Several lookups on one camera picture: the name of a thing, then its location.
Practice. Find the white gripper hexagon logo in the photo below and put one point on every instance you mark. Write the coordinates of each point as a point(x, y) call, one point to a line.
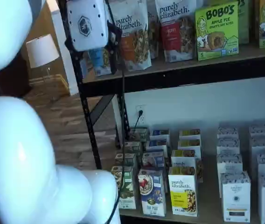
point(88, 23)

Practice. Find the blue white flax cereal box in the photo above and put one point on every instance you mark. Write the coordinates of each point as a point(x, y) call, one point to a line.
point(157, 145)
point(153, 161)
point(159, 135)
point(152, 193)

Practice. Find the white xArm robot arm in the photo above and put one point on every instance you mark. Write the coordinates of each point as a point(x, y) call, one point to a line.
point(11, 151)

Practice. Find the wooden shelf board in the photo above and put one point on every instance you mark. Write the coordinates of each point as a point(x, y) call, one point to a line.
point(181, 65)
point(208, 186)

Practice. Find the green Bobo's apple pie box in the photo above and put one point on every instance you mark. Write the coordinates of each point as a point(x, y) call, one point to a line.
point(216, 32)

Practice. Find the yellow purely elizabeth box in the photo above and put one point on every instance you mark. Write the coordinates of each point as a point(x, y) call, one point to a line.
point(189, 144)
point(189, 134)
point(182, 193)
point(183, 161)

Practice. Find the blue purely elizabeth granola bag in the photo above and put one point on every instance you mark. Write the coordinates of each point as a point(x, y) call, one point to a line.
point(97, 63)

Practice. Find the orange purely elizabeth granola bag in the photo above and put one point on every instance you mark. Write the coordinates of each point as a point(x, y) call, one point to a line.
point(134, 46)

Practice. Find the red purely elizabeth granola bag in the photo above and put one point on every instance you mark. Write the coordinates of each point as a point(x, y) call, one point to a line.
point(179, 35)

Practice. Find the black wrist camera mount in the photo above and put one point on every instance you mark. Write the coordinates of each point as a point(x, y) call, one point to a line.
point(115, 32)

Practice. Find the white wall outlet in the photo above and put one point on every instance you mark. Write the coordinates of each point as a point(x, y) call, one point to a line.
point(144, 109)

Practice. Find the black metal shelving frame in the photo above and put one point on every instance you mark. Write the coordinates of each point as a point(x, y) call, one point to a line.
point(169, 80)

